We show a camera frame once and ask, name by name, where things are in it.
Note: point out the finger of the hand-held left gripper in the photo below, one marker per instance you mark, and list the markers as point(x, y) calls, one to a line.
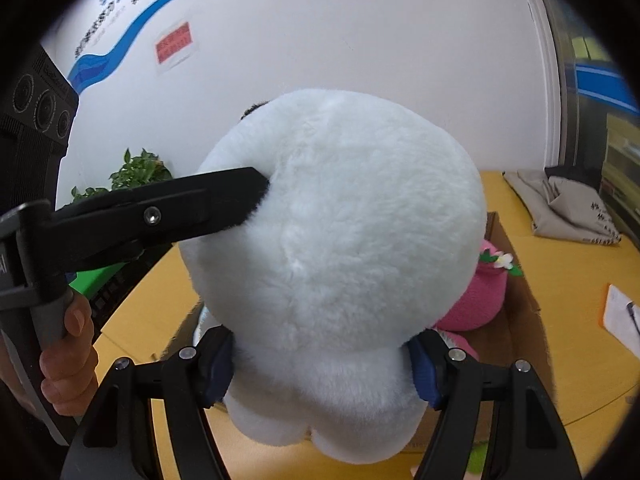
point(112, 295)
point(175, 210)

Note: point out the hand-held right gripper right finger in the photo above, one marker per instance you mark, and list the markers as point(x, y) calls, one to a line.
point(425, 375)

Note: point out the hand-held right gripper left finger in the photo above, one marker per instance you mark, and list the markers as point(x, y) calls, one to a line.
point(220, 375)

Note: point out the cardboard box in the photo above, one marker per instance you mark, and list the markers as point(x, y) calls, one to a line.
point(520, 320)

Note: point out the white plush toy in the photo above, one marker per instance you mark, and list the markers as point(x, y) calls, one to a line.
point(350, 260)

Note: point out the person's left hand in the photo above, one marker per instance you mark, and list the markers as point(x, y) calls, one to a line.
point(75, 375)

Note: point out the green board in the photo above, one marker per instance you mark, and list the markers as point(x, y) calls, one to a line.
point(92, 280)

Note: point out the green potted plant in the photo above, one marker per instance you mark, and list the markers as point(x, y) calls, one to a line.
point(142, 170)

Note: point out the magenta plush toy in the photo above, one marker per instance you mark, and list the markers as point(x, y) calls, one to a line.
point(480, 300)

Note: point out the white paper with orange edge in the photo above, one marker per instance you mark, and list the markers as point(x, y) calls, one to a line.
point(617, 310)

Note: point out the grey cloth bag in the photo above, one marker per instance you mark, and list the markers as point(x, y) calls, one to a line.
point(550, 210)

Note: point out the pen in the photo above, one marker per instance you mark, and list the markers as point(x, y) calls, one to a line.
point(634, 312)

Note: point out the glass door with blue stripe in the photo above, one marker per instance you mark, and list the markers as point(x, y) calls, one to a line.
point(600, 85)

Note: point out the blue wave wall decal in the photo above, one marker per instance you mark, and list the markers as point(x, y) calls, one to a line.
point(90, 72)

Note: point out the red wall notice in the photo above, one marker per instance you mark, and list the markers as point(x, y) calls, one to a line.
point(174, 42)

